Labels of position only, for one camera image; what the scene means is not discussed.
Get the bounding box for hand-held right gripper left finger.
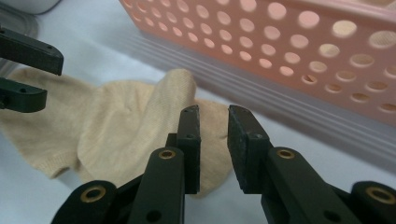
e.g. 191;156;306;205
165;105;203;195

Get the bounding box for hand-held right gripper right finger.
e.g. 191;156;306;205
227;105;273;194

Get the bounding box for beige sock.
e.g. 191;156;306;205
76;68;235;200
0;66;104;181

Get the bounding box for pink perforated plastic basket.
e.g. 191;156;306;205
118;0;396;174

